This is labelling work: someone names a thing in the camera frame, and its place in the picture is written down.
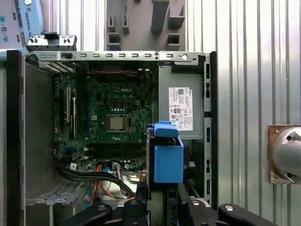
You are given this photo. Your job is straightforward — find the black open PC case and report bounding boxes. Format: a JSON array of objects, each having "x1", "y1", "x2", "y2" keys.
[{"x1": 6, "y1": 50, "x2": 218, "y2": 226}]

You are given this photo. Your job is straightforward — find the black cable bundle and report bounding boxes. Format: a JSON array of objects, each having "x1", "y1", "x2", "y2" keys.
[{"x1": 54, "y1": 162, "x2": 142, "y2": 198}]

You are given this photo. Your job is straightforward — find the orange yellow power wires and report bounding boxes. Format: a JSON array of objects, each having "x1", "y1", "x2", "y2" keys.
[{"x1": 88, "y1": 164, "x2": 148, "y2": 205}]

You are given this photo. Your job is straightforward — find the hard disk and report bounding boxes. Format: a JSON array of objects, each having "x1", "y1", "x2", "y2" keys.
[{"x1": 146, "y1": 120, "x2": 185, "y2": 184}]

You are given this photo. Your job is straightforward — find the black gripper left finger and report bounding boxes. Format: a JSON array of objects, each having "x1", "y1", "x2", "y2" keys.
[{"x1": 60, "y1": 180, "x2": 151, "y2": 226}]

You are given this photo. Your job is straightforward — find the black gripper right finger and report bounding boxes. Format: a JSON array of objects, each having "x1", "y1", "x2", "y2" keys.
[{"x1": 165, "y1": 183, "x2": 281, "y2": 226}]

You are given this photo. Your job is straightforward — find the metal CPU socket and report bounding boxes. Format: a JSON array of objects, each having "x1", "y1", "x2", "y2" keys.
[{"x1": 105, "y1": 113, "x2": 132, "y2": 134}]

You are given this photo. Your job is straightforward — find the grey parts rack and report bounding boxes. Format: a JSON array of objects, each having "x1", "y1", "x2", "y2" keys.
[{"x1": 105, "y1": 0, "x2": 188, "y2": 51}]

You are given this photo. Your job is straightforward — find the metal disk bay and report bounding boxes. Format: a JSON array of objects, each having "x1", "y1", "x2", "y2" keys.
[{"x1": 25, "y1": 178, "x2": 89, "y2": 226}]

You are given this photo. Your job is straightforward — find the pale blue teach pendant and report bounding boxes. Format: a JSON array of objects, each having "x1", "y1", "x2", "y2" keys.
[{"x1": 0, "y1": 0, "x2": 45, "y2": 62}]

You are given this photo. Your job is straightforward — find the green motherboard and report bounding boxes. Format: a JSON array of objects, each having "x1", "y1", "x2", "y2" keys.
[{"x1": 54, "y1": 70, "x2": 157, "y2": 172}]

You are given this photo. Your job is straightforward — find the black RAM slot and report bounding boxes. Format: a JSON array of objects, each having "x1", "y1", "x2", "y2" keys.
[
  {"x1": 83, "y1": 143, "x2": 148, "y2": 153},
  {"x1": 83, "y1": 153, "x2": 148, "y2": 162}
]

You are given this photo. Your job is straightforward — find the blue SATA wire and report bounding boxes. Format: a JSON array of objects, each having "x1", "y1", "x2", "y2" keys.
[{"x1": 85, "y1": 181, "x2": 94, "y2": 205}]

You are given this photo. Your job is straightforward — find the silver CPU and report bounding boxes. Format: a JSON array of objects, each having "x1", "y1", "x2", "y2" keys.
[{"x1": 109, "y1": 116, "x2": 127, "y2": 130}]

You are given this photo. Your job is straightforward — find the grey power supply unit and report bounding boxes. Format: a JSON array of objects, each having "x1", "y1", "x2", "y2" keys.
[{"x1": 158, "y1": 65, "x2": 204, "y2": 140}]

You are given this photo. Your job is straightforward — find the square brown base plate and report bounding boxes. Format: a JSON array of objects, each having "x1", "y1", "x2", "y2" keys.
[{"x1": 267, "y1": 124, "x2": 301, "y2": 186}]

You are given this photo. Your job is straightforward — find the thin red wire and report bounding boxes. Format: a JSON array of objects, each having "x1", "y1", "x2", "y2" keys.
[{"x1": 77, "y1": 67, "x2": 137, "y2": 76}]

